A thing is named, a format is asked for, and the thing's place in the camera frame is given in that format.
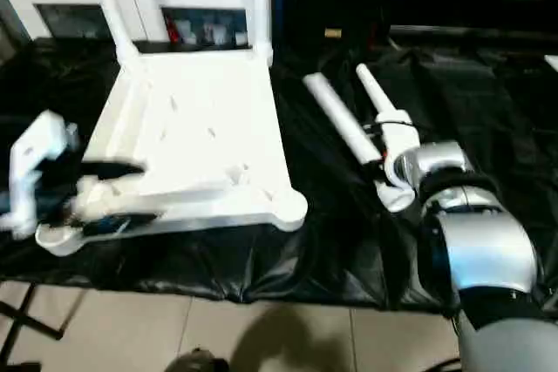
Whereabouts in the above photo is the white plastic table leg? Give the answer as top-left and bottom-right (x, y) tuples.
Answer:
(85, 0), (141, 65)
(302, 73), (385, 166)
(248, 0), (276, 65)
(355, 64), (419, 214)

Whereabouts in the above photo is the black work mat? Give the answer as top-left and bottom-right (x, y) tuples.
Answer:
(0, 37), (558, 314)

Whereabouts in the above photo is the grey left robot leg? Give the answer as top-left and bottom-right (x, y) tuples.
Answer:
(165, 348), (230, 372)

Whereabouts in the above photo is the black metal floor frame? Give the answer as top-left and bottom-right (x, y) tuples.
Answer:
(0, 280), (68, 366)

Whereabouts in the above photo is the black floor cable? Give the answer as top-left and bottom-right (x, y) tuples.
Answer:
(431, 355), (464, 372)

